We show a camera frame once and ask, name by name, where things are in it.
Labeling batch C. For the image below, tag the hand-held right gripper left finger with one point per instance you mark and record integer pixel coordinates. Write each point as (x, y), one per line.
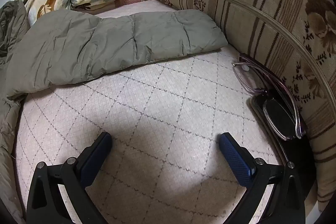
(95, 155)

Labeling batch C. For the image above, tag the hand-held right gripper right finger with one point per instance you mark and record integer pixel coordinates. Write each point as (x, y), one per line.
(235, 158)

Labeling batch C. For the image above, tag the olive grey puffer jacket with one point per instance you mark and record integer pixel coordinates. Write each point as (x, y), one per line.
(105, 43)

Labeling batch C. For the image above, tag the black smartphone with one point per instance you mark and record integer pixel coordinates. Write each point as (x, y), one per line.
(299, 155)

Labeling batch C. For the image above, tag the beige striped cushion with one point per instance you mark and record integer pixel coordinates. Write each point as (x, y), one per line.
(249, 3)

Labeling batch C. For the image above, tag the purple frame eyeglasses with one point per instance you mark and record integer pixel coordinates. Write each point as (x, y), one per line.
(273, 82)

